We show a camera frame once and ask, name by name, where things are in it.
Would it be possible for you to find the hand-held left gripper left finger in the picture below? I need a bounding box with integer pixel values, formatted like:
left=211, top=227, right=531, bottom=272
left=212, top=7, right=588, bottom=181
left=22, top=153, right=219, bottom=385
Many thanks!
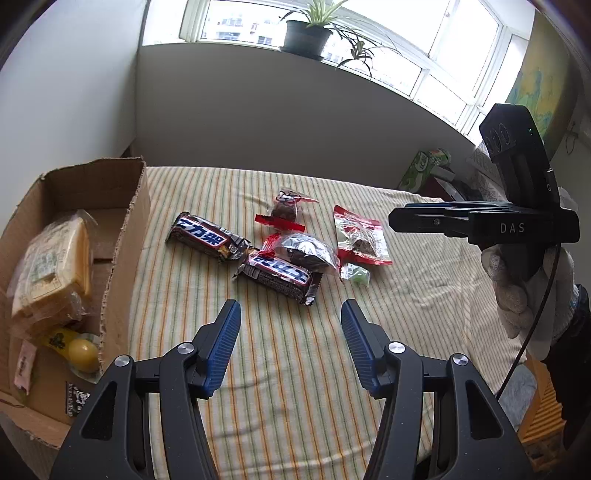
left=48, top=299, right=242, bottom=480

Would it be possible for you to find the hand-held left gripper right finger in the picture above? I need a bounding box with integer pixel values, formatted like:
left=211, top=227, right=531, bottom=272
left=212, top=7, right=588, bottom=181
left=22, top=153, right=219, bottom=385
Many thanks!
left=341, top=299, right=534, bottom=480

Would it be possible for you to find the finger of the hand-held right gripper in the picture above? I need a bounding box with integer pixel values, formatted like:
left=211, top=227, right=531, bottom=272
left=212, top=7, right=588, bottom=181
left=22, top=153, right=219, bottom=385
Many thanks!
left=388, top=202, right=472, bottom=238

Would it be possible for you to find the small green candy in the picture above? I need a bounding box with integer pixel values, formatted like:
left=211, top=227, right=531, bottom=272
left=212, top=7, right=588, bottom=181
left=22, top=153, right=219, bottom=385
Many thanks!
left=341, top=262, right=371, bottom=287

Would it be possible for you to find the brown chocolate bar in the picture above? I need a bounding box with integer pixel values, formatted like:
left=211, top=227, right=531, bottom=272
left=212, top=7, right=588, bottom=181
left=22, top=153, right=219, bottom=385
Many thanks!
left=233, top=249, right=324, bottom=306
left=165, top=211, right=252, bottom=264

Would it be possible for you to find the silvery red-edged snack packet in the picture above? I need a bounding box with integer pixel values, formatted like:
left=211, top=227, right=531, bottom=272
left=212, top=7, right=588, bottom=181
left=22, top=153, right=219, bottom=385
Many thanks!
left=261, top=232, right=340, bottom=273

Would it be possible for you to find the brown cardboard box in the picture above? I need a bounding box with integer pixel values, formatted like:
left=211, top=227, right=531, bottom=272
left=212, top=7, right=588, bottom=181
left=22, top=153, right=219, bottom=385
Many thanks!
left=0, top=157, right=152, bottom=462

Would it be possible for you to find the small clear red-edged snack packet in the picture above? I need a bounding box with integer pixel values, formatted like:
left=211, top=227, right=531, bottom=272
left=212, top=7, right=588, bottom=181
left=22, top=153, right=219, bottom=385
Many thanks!
left=255, top=187, right=319, bottom=234

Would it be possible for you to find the small black snack packet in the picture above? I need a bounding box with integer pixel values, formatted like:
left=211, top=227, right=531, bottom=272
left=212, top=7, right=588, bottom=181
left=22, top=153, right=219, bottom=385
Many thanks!
left=65, top=381, right=90, bottom=418

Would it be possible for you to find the small yellow snack packet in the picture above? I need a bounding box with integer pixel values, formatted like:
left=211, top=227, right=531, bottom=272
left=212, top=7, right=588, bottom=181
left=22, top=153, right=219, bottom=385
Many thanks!
left=39, top=327, right=88, bottom=358

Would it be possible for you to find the sliced bread bag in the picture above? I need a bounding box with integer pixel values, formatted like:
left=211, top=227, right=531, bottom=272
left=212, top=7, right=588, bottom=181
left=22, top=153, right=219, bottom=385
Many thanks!
left=11, top=210, right=95, bottom=333

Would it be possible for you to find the small pink candy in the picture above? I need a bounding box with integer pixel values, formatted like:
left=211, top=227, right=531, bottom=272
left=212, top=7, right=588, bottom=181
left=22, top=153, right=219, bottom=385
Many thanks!
left=13, top=339, right=38, bottom=395

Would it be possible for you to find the person's right forearm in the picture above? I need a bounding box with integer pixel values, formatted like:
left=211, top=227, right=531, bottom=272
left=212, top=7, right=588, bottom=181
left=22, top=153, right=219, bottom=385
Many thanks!
left=524, top=284, right=591, bottom=453

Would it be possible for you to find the person's right hand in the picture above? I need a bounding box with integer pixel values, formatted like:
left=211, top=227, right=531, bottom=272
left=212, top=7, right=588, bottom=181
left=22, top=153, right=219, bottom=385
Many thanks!
left=480, top=244, right=578, bottom=343

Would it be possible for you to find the dark red wooden chest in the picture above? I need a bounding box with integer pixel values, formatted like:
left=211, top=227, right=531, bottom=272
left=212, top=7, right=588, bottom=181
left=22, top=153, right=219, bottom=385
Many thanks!
left=422, top=166, right=481, bottom=202

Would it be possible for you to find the green printed carton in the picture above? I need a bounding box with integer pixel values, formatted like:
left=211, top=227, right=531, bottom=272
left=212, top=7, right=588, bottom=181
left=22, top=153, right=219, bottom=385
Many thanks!
left=397, top=148, right=452, bottom=192

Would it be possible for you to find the striped bed sheet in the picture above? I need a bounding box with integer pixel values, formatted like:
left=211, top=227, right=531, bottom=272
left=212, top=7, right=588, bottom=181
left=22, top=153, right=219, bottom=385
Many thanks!
left=129, top=165, right=513, bottom=480

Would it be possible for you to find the white framed window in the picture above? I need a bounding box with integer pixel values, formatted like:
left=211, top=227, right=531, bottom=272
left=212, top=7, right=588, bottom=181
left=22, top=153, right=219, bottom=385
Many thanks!
left=180, top=0, right=527, bottom=139

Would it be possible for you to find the grey floor mat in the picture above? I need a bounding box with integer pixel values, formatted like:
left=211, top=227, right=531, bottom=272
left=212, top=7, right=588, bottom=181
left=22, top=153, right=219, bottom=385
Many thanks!
left=499, top=364, right=539, bottom=421

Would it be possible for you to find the potted spider plant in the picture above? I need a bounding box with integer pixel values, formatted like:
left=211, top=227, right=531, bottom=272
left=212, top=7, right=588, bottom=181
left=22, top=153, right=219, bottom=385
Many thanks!
left=279, top=0, right=398, bottom=77

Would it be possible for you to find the wall map poster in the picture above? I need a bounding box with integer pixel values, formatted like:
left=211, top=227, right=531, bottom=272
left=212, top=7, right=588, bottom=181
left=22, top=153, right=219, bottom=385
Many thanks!
left=505, top=28, right=573, bottom=144

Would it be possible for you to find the black cable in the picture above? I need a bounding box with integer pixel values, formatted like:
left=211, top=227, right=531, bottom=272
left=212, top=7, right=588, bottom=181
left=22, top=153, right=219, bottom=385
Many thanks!
left=496, top=242, right=561, bottom=400

